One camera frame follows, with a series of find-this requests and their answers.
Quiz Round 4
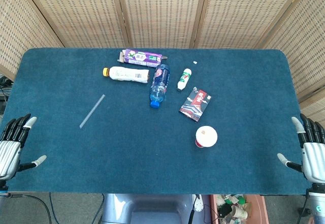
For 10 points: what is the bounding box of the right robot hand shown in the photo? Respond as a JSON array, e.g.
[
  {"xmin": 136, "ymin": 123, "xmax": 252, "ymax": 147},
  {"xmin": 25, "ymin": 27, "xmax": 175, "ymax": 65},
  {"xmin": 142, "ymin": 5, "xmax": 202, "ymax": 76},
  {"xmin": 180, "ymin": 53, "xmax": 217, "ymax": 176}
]
[{"xmin": 277, "ymin": 113, "xmax": 325, "ymax": 184}]

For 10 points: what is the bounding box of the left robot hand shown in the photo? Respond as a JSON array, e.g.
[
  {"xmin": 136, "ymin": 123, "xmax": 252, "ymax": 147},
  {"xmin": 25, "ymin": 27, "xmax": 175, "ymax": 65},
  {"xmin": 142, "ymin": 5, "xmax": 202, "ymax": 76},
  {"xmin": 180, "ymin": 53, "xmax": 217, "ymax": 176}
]
[{"xmin": 0, "ymin": 113, "xmax": 47, "ymax": 181}]

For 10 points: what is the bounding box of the translucent plastic straw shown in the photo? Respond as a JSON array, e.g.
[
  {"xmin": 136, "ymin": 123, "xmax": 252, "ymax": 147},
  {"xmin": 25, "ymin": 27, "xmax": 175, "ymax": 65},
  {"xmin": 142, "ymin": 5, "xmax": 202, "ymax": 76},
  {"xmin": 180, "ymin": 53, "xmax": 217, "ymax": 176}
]
[{"xmin": 79, "ymin": 94, "xmax": 106, "ymax": 129}]

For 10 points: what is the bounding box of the red paper cup white lid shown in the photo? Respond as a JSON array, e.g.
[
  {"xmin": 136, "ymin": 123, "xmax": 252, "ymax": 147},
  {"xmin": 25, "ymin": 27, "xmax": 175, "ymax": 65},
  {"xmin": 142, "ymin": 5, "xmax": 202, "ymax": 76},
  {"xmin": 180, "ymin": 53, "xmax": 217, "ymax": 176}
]
[{"xmin": 194, "ymin": 125, "xmax": 218, "ymax": 149}]

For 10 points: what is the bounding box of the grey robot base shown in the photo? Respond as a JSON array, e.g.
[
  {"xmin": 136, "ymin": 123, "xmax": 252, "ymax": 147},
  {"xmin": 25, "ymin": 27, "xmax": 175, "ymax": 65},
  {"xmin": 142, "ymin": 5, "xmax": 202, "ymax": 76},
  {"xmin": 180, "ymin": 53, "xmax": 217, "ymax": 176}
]
[{"xmin": 101, "ymin": 193, "xmax": 198, "ymax": 224}]

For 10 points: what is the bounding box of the pink waste bin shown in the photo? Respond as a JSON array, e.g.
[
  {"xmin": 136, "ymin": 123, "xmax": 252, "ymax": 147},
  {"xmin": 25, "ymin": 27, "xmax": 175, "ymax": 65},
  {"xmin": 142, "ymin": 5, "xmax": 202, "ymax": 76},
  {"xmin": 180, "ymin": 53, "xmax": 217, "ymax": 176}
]
[{"xmin": 210, "ymin": 194, "xmax": 270, "ymax": 224}]

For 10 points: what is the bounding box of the white handheld device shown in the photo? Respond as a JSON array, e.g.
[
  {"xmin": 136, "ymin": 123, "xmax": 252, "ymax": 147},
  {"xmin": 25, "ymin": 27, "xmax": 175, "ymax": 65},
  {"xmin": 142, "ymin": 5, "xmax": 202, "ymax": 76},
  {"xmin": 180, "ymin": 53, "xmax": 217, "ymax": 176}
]
[{"xmin": 194, "ymin": 195, "xmax": 204, "ymax": 212}]

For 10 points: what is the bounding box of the red black card box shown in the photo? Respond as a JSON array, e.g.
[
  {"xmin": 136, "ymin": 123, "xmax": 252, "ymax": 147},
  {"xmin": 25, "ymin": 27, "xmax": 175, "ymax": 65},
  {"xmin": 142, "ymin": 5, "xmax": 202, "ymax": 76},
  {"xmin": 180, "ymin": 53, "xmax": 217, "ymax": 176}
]
[{"xmin": 179, "ymin": 86, "xmax": 212, "ymax": 122}]

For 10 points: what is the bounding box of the white bottle yellow cap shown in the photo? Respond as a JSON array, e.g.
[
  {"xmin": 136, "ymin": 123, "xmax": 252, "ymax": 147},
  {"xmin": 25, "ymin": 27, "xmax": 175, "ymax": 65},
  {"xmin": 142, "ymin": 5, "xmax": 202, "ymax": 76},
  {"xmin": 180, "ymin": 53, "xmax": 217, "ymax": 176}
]
[{"xmin": 102, "ymin": 66, "xmax": 150, "ymax": 84}]

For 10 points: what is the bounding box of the blue carpet table mat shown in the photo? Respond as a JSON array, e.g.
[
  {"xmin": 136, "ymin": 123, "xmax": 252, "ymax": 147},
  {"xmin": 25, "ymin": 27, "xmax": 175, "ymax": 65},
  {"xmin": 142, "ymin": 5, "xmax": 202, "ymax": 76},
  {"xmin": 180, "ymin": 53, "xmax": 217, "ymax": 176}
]
[{"xmin": 5, "ymin": 47, "xmax": 320, "ymax": 196}]

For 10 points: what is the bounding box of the small white bottle green label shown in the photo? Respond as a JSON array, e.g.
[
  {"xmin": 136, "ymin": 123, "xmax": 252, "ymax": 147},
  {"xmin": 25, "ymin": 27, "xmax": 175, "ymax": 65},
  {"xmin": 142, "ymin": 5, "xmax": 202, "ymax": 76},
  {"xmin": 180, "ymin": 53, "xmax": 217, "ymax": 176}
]
[{"xmin": 176, "ymin": 68, "xmax": 192, "ymax": 92}]

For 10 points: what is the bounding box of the purple milk carton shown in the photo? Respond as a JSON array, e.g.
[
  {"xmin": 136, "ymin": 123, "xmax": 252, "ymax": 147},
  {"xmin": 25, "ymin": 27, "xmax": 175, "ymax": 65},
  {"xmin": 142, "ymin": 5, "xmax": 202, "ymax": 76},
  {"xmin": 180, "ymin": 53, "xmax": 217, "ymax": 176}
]
[{"xmin": 117, "ymin": 49, "xmax": 168, "ymax": 69}]

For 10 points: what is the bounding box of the clear bottle blue cap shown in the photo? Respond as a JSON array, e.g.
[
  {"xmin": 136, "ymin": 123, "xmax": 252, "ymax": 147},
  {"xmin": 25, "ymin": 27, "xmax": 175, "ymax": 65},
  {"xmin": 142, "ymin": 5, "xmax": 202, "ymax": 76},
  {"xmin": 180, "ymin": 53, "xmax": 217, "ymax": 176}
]
[{"xmin": 149, "ymin": 64, "xmax": 171, "ymax": 108}]

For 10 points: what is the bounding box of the woven bamboo folding screen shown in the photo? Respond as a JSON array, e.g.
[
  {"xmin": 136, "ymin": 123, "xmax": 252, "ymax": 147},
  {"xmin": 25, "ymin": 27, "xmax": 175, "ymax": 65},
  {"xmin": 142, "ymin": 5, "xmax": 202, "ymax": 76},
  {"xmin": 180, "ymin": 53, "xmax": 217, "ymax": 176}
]
[{"xmin": 0, "ymin": 0, "xmax": 325, "ymax": 128}]

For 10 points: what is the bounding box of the black cable bundle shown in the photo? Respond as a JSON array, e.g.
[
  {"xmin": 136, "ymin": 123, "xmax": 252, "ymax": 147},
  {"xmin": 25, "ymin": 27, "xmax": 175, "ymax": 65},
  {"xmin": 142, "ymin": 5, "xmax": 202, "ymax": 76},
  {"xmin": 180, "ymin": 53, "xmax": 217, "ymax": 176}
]
[{"xmin": 0, "ymin": 75, "xmax": 13, "ymax": 113}]

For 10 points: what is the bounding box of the blue cable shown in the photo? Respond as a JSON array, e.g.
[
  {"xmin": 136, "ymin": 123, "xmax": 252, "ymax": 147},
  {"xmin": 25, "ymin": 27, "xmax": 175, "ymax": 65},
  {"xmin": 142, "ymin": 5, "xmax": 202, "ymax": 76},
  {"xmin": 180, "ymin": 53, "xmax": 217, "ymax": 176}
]
[{"xmin": 49, "ymin": 193, "xmax": 56, "ymax": 224}]

